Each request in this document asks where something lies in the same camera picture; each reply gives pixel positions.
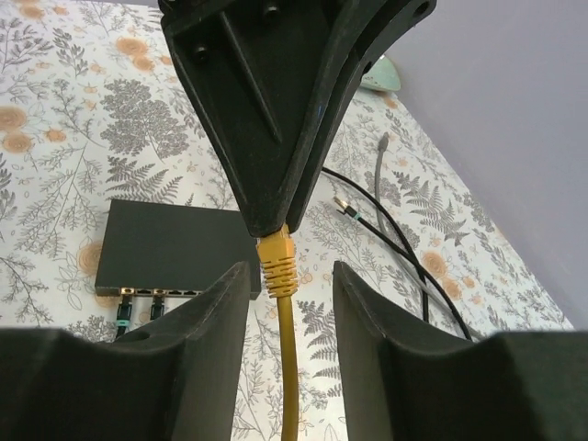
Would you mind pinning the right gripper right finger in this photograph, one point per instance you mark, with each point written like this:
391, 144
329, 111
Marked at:
404, 379

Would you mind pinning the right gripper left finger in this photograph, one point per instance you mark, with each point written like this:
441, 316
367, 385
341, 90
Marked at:
175, 378

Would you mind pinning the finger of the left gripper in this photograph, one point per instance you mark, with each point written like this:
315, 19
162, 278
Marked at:
361, 32
248, 69

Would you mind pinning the black network switch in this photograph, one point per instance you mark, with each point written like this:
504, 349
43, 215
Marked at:
179, 250

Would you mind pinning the floral patterned table mat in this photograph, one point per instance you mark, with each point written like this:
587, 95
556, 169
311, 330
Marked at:
91, 110

